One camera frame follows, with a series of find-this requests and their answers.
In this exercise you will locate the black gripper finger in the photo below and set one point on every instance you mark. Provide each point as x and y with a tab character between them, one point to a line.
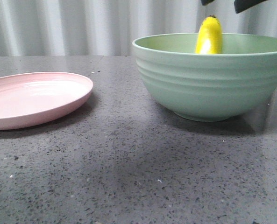
242	5
206	2

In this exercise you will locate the yellow banana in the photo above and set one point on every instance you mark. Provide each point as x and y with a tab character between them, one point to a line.
209	40

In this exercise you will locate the green ribbed bowl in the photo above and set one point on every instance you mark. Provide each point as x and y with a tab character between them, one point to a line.
207	87

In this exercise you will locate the pink plate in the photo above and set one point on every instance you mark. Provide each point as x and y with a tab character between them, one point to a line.
32	99

